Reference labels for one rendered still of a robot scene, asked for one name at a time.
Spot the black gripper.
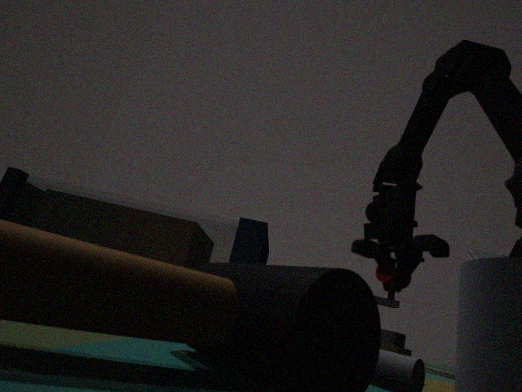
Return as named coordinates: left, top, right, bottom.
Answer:
left=351, top=210, right=450, bottom=292

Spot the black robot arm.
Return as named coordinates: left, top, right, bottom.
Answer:
left=363, top=40, right=522, bottom=244

